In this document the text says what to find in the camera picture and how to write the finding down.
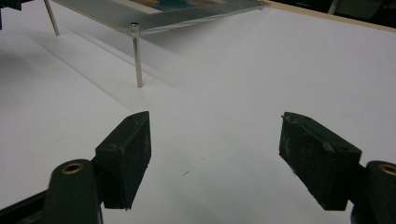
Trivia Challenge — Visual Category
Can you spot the metal frame post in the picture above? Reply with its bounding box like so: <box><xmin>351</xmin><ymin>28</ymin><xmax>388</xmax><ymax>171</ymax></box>
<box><xmin>130</xmin><ymin>21</ymin><xmax>145</xmax><ymax>89</ymax></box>
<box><xmin>43</xmin><ymin>0</ymin><xmax>61</xmax><ymax>36</ymax></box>

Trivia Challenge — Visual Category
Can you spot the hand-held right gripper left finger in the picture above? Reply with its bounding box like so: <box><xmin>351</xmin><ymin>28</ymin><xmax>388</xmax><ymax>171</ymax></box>
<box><xmin>92</xmin><ymin>110</ymin><xmax>152</xmax><ymax>210</ymax></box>

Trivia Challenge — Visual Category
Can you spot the clear acrylic photo frame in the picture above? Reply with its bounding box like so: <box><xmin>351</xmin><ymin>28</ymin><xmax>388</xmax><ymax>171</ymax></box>
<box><xmin>50</xmin><ymin>0</ymin><xmax>272</xmax><ymax>40</ymax></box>

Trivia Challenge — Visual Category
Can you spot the white metal stand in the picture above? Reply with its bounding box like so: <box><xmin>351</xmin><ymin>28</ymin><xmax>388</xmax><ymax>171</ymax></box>
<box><xmin>326</xmin><ymin>0</ymin><xmax>341</xmax><ymax>15</ymax></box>

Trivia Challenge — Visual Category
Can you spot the painting print card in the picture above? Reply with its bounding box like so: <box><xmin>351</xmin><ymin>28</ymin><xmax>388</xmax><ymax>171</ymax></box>
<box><xmin>108</xmin><ymin>0</ymin><xmax>265</xmax><ymax>15</ymax></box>

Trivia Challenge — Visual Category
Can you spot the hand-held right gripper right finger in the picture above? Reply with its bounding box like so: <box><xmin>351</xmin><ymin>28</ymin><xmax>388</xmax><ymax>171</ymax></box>
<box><xmin>278</xmin><ymin>111</ymin><xmax>363</xmax><ymax>212</ymax></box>

